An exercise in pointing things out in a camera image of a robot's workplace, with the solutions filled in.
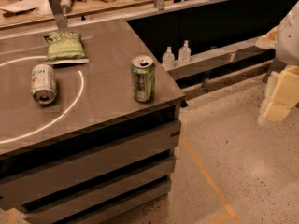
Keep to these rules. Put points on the white 7up can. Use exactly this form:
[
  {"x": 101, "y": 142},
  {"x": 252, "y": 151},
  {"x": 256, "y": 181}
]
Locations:
[{"x": 43, "y": 84}]

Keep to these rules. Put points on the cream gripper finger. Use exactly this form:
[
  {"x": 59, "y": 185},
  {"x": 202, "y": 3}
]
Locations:
[{"x": 281, "y": 95}]

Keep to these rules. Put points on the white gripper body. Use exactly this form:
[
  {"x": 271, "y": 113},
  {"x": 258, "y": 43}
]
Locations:
[{"x": 288, "y": 42}]

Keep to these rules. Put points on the left clear sanitizer bottle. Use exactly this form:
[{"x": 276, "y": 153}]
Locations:
[{"x": 168, "y": 58}]

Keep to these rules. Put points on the white paper sheets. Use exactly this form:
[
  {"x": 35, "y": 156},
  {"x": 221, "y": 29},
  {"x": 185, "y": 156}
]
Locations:
[{"x": 22, "y": 5}]

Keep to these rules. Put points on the grey drawer cabinet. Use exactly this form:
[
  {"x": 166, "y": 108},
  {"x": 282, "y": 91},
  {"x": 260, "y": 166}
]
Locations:
[{"x": 90, "y": 167}]

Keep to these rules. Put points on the clear sanitizer bottle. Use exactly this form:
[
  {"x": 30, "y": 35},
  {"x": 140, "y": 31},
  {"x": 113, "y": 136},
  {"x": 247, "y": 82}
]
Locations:
[
  {"x": 168, "y": 58},
  {"x": 184, "y": 54}
]

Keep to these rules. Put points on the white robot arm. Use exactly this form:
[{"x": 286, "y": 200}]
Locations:
[{"x": 287, "y": 39}]

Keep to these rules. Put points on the green soda can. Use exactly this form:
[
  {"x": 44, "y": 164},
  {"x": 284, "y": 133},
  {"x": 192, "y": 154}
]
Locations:
[{"x": 143, "y": 78}]

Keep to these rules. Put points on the left metal bracket post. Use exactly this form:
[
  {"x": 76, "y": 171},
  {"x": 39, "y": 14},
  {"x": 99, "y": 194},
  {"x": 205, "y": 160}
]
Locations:
[{"x": 58, "y": 14}]

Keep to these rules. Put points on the green chip bag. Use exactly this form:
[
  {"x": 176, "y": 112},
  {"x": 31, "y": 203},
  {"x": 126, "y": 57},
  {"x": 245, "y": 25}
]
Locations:
[{"x": 65, "y": 48}]

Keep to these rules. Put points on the right clear sanitizer bottle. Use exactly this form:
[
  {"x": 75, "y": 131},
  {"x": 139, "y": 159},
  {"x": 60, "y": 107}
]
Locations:
[{"x": 184, "y": 54}]

